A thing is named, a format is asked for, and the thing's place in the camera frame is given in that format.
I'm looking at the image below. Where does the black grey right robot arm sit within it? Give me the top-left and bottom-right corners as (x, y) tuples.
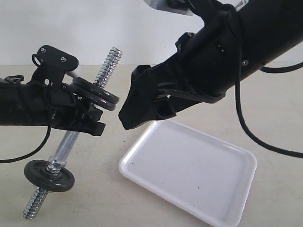
(118, 0), (303, 130)

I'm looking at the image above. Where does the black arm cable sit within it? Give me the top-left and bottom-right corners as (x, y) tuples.
(0, 54), (86, 164)
(220, 0), (303, 158)

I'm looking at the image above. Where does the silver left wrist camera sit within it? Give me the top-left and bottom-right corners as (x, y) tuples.
(30, 44), (79, 90)

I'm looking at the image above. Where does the chrome dumbbell bar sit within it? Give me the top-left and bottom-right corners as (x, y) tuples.
(23, 47), (122, 219)

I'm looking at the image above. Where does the black weight plate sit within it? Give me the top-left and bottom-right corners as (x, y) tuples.
(24, 160), (75, 192)
(72, 77), (120, 104)
(74, 90), (120, 111)

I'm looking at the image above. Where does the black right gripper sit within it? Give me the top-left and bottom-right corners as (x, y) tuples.
(118, 31), (239, 130)

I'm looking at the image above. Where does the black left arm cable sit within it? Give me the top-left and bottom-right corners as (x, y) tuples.
(0, 54), (86, 164)

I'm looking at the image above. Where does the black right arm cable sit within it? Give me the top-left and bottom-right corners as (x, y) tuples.
(220, 0), (303, 158)

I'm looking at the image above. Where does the white rectangular plastic tray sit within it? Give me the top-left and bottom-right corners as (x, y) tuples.
(119, 120), (258, 227)

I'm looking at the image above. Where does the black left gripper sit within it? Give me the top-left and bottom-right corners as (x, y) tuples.
(48, 83), (106, 136)

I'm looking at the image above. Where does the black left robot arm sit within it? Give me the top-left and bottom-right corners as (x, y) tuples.
(0, 75), (106, 136)

